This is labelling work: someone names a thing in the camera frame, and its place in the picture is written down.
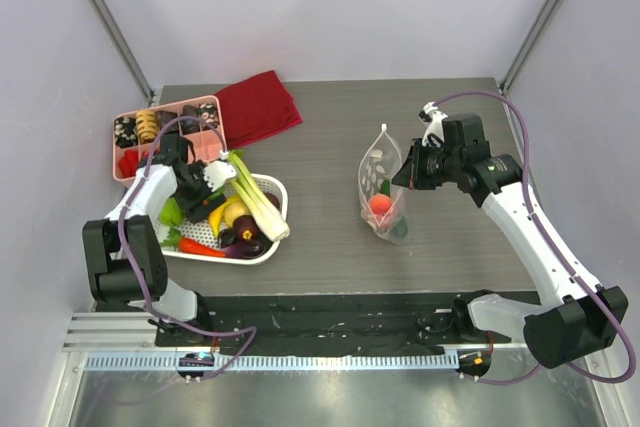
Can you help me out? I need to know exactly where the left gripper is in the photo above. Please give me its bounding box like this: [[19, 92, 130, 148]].
[[173, 161, 226, 224]]

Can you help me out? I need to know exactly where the green round fruit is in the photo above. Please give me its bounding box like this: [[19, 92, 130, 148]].
[[158, 197, 185, 227]]

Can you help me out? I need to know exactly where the clear zip top bag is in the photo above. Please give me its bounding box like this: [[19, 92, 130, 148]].
[[357, 124, 409, 245]]

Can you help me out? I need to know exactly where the peach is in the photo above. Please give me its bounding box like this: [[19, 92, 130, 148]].
[[368, 193, 393, 219]]

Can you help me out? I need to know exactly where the dark green cucumber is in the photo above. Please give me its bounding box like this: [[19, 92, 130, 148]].
[[381, 180, 408, 238]]

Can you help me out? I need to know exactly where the purple eggplant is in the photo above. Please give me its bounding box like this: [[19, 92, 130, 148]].
[[220, 239, 266, 260]]

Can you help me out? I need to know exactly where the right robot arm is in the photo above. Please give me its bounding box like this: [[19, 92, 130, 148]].
[[392, 107, 628, 369]]

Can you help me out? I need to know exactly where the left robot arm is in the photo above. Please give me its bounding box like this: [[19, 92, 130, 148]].
[[82, 133, 220, 346]]

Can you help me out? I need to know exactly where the yellow banana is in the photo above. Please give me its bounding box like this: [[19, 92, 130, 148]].
[[208, 195, 242, 238]]

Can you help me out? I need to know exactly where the orange carrot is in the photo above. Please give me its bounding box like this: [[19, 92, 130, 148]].
[[160, 228, 226, 258]]

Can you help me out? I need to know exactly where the dark purple fig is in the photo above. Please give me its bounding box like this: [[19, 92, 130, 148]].
[[217, 228, 237, 249]]

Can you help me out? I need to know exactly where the dark purple mangosteen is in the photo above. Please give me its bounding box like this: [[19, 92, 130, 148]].
[[233, 215, 261, 241]]

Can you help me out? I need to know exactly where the green leek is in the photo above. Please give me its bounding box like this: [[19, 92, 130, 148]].
[[223, 151, 290, 242]]

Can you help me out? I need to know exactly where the white plastic basket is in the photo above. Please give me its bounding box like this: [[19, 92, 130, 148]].
[[154, 174, 289, 266]]

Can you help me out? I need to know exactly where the dark blue sushi roll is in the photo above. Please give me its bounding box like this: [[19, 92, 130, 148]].
[[180, 105, 200, 135]]

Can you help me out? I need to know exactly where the dark red plum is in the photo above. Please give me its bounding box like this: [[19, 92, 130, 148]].
[[264, 192, 281, 211]]

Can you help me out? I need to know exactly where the red sushi piece left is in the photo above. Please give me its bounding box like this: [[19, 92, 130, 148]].
[[117, 149, 139, 179]]

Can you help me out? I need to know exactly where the pink flower sushi roll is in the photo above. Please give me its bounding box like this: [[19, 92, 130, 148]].
[[198, 102, 220, 129]]

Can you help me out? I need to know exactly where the yellow striped sushi roll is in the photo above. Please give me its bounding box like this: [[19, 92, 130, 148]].
[[135, 109, 159, 144]]

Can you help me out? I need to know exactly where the dark brown sushi roll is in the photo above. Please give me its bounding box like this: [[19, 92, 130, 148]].
[[155, 110, 179, 133]]

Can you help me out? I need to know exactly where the pink divided tray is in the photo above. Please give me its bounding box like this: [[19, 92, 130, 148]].
[[111, 95, 227, 187]]

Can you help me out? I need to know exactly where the black dotted sushi roll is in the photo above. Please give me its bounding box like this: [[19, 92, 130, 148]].
[[114, 116, 138, 149]]

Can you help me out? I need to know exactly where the red folded cloth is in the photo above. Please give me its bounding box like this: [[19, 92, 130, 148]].
[[215, 70, 303, 149]]

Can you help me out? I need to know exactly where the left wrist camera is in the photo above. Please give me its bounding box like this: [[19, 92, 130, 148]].
[[203, 160, 238, 192]]

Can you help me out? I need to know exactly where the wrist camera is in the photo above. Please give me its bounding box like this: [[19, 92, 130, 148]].
[[419, 102, 447, 147], [203, 160, 238, 192]]

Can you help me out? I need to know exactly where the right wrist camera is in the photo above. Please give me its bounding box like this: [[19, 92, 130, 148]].
[[419, 102, 447, 147]]

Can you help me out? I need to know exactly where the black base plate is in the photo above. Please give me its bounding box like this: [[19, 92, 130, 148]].
[[154, 289, 512, 359]]

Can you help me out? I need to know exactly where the white slotted cable duct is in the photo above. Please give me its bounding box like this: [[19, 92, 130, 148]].
[[85, 351, 459, 372]]

